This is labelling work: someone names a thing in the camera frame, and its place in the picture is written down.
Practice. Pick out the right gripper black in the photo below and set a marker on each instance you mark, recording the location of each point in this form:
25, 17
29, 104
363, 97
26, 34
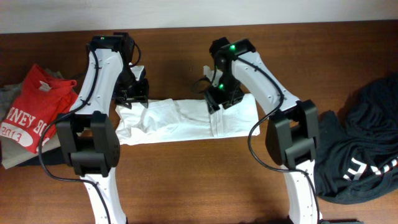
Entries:
212, 99

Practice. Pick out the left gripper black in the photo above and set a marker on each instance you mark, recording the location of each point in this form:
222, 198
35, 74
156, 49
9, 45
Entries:
142, 94

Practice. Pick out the white t-shirt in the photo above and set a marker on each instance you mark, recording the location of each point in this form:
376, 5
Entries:
184, 120

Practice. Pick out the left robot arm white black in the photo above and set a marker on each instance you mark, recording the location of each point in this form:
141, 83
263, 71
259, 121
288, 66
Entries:
87, 137

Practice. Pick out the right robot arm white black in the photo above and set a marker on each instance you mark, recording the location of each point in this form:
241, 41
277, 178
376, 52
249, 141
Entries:
292, 135

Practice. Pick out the red printed t-shirt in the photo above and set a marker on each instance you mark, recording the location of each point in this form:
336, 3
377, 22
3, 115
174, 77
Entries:
42, 98

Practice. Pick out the dark folded garment bottom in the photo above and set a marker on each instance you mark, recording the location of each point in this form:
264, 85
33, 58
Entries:
51, 158

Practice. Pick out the khaki folded garment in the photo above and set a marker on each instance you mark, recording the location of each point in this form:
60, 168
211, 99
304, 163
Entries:
12, 153

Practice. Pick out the black Nike t-shirt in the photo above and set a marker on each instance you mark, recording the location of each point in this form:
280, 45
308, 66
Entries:
357, 160

